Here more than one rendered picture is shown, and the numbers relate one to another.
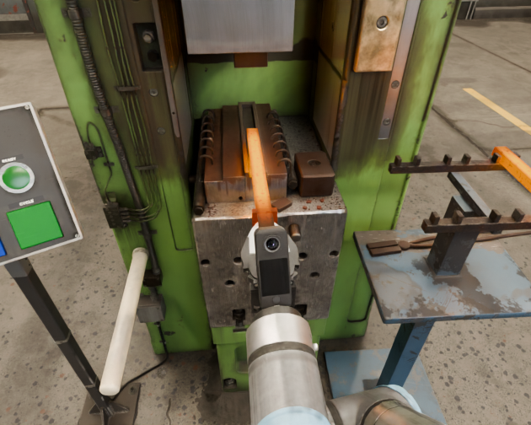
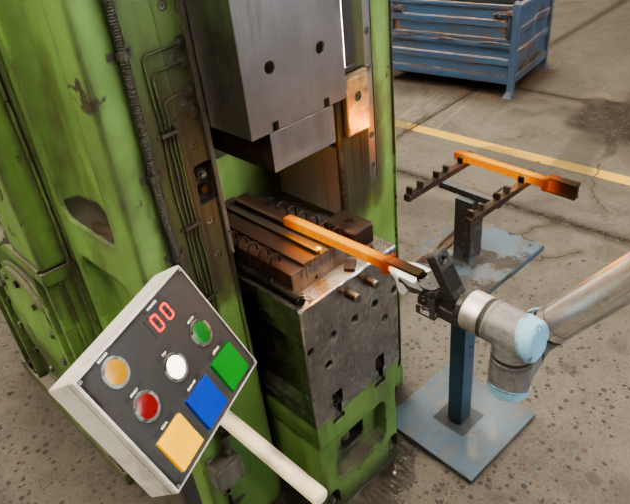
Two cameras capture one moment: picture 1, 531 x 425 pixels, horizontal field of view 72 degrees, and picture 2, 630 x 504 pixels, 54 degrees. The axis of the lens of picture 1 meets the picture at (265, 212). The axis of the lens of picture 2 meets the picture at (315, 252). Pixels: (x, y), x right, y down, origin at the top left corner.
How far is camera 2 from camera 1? 1.00 m
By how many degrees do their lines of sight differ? 29
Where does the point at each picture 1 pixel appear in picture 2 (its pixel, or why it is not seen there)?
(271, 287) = (454, 285)
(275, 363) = (496, 310)
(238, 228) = (331, 302)
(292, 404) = (521, 315)
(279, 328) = (480, 297)
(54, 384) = not seen: outside the picture
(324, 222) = not seen: hidden behind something
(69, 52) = (144, 215)
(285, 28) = (330, 128)
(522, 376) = not seen: hidden behind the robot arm
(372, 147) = (369, 190)
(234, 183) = (311, 265)
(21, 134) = (186, 294)
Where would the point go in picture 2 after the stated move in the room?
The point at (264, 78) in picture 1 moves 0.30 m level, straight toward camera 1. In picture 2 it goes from (227, 171) to (285, 204)
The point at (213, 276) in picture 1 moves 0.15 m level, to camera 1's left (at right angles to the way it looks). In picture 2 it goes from (317, 363) to (272, 393)
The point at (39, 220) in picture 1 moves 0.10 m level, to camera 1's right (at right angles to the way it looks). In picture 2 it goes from (231, 360) to (270, 336)
